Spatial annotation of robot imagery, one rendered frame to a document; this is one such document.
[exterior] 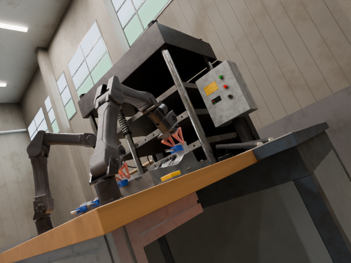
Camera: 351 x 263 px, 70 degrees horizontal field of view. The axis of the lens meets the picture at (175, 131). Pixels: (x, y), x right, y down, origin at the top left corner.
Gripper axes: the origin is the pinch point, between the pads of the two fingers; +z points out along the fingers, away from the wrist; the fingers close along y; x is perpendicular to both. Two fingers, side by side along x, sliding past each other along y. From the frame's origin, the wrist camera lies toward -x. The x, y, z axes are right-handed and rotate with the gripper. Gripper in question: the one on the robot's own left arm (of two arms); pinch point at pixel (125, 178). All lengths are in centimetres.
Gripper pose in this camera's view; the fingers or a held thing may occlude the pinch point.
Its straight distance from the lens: 127.5
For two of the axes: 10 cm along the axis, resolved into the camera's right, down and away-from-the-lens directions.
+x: -3.7, 5.0, -7.8
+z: 6.1, 7.7, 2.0
